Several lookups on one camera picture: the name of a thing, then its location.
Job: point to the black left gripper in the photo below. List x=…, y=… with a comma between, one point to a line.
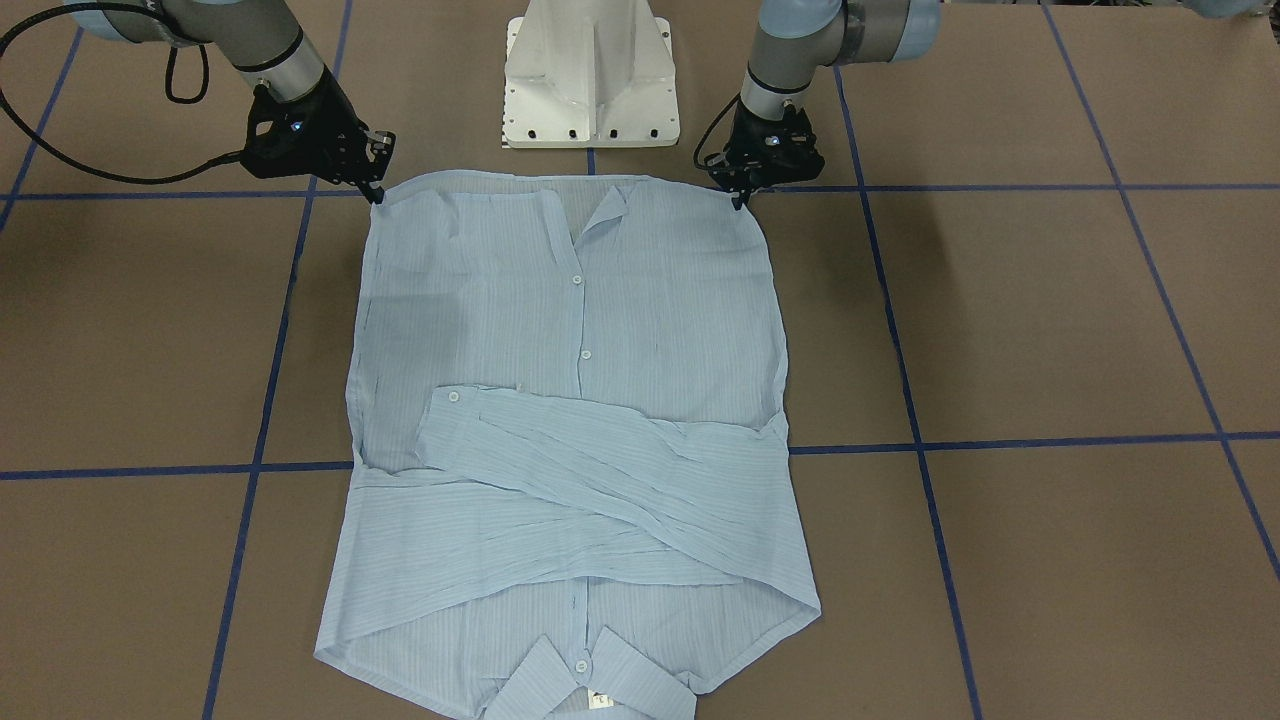
x=743, y=186

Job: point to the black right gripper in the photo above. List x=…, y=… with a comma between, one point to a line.
x=330, y=123

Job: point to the light blue button shirt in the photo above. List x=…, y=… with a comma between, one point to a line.
x=570, y=495

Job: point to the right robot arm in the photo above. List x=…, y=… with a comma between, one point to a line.
x=263, y=40

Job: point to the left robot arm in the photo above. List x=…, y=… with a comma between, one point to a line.
x=794, y=39

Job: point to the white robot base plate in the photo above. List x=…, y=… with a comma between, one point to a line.
x=589, y=75

